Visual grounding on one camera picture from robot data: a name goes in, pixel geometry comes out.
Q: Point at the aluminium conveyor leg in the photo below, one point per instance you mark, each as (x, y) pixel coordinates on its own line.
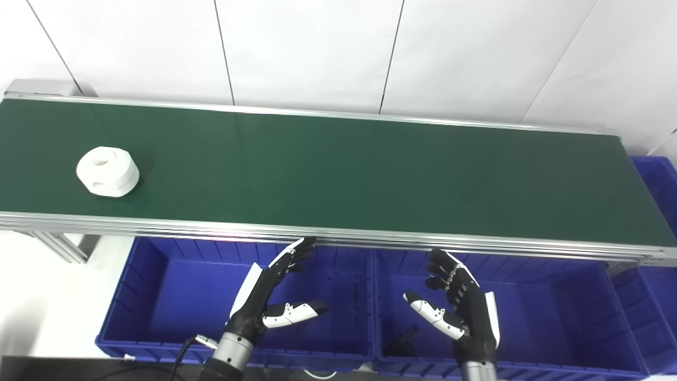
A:
(61, 246)

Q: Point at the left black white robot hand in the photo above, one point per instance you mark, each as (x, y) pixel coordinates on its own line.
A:
(259, 301)

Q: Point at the white round plastic part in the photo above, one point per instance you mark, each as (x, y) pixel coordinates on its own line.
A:
(108, 172)

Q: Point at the green conveyor belt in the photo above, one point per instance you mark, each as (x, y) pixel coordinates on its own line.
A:
(317, 236)
(317, 169)

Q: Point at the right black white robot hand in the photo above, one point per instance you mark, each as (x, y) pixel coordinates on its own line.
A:
(473, 312)

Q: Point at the blue plastic bin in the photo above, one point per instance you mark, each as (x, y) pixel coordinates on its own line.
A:
(661, 286)
(550, 307)
(195, 296)

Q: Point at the grey conveyor end housing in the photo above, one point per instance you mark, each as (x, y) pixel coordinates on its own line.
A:
(42, 87)

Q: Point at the small black part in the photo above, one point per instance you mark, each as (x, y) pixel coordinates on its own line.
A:
(402, 344)

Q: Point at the dark robot torso edge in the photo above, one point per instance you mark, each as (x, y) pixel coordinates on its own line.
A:
(79, 369)

